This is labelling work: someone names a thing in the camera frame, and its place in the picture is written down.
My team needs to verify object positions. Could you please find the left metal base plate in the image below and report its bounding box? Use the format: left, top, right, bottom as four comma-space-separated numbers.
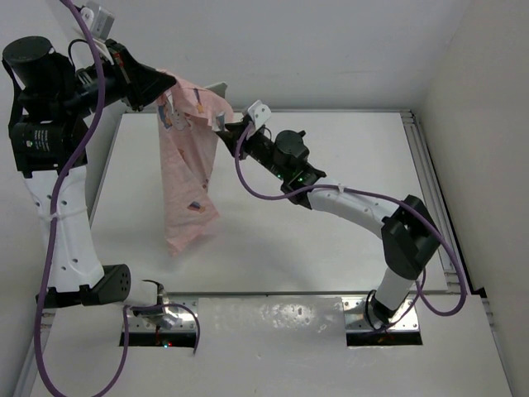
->
127, 295, 198, 333

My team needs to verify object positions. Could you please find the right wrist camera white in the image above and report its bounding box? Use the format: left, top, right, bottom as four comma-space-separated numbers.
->
245, 100, 272, 130

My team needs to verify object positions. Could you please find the left aluminium frame rail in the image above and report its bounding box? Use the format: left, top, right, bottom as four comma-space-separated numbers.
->
12, 309, 56, 397

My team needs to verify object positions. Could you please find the grey orange patterned pillow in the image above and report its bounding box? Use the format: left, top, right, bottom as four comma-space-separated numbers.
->
205, 82, 227, 98

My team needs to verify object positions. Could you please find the white front cover panel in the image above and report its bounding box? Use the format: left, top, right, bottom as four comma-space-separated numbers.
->
45, 296, 510, 396

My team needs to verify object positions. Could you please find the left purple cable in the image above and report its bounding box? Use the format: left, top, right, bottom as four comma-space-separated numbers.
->
32, 0, 202, 397

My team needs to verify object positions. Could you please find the pink cartoon print pillowcase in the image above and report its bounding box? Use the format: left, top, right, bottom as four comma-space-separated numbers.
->
155, 76, 233, 256

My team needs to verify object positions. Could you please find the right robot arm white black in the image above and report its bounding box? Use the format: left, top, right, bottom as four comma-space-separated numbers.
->
214, 116, 440, 329

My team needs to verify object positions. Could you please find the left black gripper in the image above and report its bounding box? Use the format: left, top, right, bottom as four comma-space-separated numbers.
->
55, 40, 173, 120

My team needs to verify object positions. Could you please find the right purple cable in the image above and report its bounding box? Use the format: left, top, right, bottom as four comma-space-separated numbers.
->
234, 123, 469, 332

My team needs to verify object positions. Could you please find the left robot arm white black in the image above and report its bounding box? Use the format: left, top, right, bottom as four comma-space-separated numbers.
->
2, 36, 176, 309

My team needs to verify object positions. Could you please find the metal base plate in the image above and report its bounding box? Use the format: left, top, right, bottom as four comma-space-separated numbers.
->
127, 295, 198, 333
342, 295, 420, 333

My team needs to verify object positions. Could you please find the right aluminium frame rail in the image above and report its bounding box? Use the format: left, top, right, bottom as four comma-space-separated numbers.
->
400, 110, 471, 294

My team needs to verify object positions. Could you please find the purple cable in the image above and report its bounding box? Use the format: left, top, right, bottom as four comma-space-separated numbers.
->
234, 123, 469, 332
32, 0, 202, 397

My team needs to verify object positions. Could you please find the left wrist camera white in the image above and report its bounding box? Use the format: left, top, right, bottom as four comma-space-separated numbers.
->
80, 1, 116, 41

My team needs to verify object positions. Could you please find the aluminium frame rail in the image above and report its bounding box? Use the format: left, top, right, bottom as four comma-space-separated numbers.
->
12, 309, 56, 397
400, 110, 471, 294

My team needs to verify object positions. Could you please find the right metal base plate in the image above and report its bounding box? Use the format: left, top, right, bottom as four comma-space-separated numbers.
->
342, 295, 420, 333

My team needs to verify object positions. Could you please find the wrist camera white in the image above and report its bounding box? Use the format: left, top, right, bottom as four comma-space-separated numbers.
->
80, 1, 116, 41
245, 100, 272, 130

